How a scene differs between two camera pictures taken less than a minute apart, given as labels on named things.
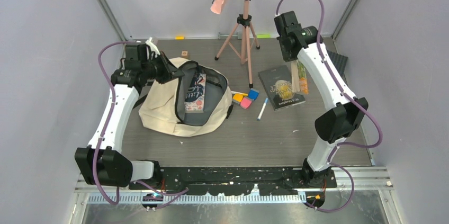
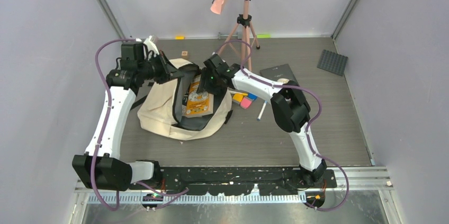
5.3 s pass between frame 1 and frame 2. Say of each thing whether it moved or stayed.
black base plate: stayed
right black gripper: moved
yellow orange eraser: stayed
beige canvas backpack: stayed
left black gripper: stayed
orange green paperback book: moved
